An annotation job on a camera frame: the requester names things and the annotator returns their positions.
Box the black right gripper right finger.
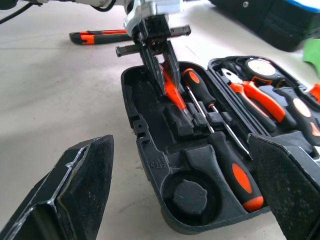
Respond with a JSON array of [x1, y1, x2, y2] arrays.
[[246, 133, 320, 240]]

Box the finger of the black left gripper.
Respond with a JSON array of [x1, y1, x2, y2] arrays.
[[141, 46, 167, 95], [159, 41, 180, 86]]

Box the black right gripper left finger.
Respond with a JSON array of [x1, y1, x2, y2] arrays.
[[0, 134, 115, 240]]

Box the orange voltage tester screwdriver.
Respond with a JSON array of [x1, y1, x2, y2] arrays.
[[159, 63, 189, 119]]

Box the black plastic tool case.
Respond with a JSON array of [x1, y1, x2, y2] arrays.
[[120, 55, 320, 230]]

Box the small orange tool part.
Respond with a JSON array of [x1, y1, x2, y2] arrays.
[[305, 83, 320, 104]]

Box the slim black orange screwdriver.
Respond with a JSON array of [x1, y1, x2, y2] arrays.
[[181, 68, 252, 160]]

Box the orange black utility knife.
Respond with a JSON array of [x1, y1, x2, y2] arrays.
[[68, 29, 134, 46]]

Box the thick black orange screwdriver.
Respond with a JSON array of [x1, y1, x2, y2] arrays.
[[184, 84, 265, 213]]

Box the black orange tape measure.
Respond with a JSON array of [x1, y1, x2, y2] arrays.
[[239, 58, 286, 88]]

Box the large black box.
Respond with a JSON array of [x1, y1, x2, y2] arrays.
[[208, 0, 320, 53]]

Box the green plastic object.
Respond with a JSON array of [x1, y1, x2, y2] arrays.
[[301, 38, 320, 76]]

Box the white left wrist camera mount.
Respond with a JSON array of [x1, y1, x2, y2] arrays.
[[122, 0, 186, 35]]

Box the black orange handled tool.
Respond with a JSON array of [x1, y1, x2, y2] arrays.
[[273, 86, 320, 147]]

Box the orange handled pliers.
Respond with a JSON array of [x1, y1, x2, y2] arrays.
[[220, 67, 297, 132]]

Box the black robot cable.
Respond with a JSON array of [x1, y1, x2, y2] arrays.
[[0, 1, 43, 25]]

